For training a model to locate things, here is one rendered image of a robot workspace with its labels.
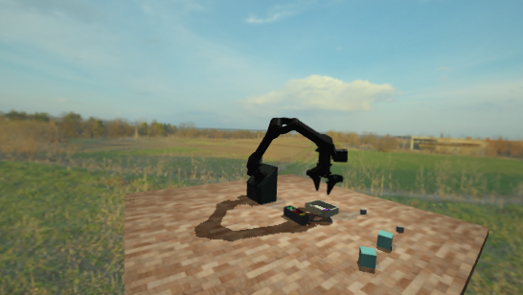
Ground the teal cube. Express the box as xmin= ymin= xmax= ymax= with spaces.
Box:
xmin=359 ymin=246 xmax=376 ymax=269
xmin=376 ymin=230 xmax=394 ymax=250

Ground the white shallow tray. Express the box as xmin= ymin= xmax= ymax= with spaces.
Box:
xmin=305 ymin=199 xmax=339 ymax=218

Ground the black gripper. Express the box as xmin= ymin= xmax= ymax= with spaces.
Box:
xmin=307 ymin=161 xmax=343 ymax=194

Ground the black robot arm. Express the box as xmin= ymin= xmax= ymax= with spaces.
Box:
xmin=246 ymin=117 xmax=348 ymax=182

